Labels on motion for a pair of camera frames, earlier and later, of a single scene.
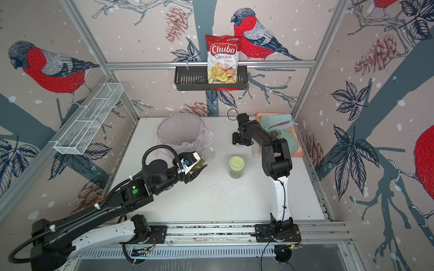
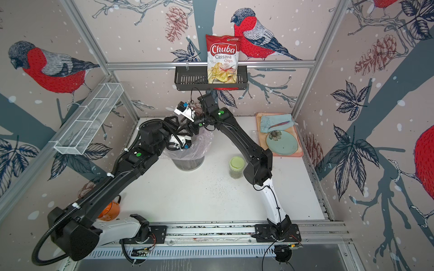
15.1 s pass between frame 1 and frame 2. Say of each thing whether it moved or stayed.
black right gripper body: moved
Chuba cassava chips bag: stayed
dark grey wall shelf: stayed
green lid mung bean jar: stayed
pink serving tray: stayed
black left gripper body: moved
